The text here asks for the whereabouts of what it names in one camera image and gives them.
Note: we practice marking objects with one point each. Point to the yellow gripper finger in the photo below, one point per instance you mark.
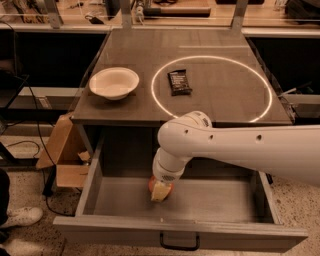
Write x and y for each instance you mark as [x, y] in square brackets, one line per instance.
[160, 191]

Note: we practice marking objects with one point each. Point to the red apple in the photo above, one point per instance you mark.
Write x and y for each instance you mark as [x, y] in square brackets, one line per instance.
[151, 185]

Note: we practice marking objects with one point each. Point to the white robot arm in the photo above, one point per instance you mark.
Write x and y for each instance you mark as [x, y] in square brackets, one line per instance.
[291, 152]

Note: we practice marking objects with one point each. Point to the grey open drawer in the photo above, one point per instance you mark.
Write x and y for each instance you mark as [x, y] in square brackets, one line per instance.
[229, 207]

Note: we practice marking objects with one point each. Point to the grey counter cabinet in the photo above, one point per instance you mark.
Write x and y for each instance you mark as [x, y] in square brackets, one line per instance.
[227, 81]

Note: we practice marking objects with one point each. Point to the brown cardboard box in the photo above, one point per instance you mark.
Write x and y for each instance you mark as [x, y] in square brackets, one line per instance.
[65, 150]

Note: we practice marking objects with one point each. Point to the black snack bar wrapper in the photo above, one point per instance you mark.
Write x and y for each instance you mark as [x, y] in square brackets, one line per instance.
[179, 83]

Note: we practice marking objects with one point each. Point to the white bowl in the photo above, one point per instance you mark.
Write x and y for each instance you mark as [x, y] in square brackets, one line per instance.
[114, 83]

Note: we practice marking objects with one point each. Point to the white sneaker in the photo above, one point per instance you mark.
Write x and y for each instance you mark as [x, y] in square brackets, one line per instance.
[25, 216]

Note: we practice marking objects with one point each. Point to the black drawer handle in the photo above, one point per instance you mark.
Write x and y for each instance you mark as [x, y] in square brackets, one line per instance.
[179, 241]

